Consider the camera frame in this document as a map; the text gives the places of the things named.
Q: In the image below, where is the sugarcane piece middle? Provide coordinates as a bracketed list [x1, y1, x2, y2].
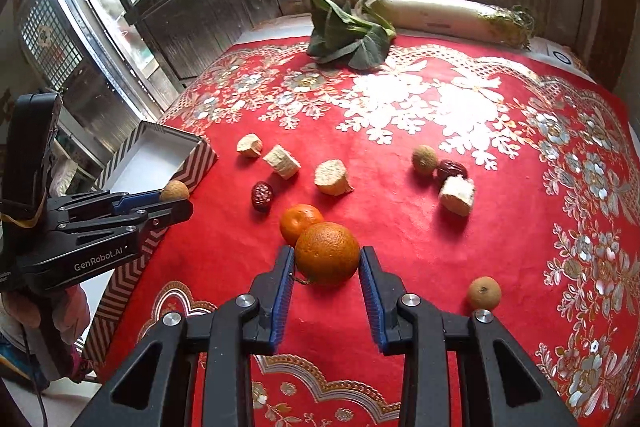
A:
[314, 159, 354, 196]

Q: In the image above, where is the small orange mandarin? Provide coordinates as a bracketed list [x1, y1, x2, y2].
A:
[279, 204, 324, 246]

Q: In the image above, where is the red jujube date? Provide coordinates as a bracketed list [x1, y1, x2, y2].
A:
[250, 181, 274, 211]
[436, 159, 469, 185]

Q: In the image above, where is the red floral tablecloth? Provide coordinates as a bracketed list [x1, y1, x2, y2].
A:
[99, 37, 639, 426]

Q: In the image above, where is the small sugarcane piece far left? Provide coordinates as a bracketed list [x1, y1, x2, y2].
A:
[236, 133, 262, 158]

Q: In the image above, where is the sugarcane piece right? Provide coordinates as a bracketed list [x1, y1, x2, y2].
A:
[438, 176, 475, 218]

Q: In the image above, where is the gloved hand holding gripper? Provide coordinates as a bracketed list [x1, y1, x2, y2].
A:
[1, 285, 91, 381]

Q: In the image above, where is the longan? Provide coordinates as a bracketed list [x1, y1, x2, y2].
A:
[411, 145, 439, 176]
[160, 179, 190, 202]
[466, 277, 502, 311]

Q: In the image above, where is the white daikon radish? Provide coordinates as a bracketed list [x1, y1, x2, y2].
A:
[366, 0, 535, 49]

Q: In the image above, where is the striped white cardboard box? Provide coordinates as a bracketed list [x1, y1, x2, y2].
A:
[82, 121, 217, 366]

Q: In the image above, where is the large orange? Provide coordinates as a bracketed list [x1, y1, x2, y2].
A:
[294, 222, 360, 284]

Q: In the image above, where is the green leafy vegetable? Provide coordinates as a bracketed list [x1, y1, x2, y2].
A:
[306, 0, 397, 72]

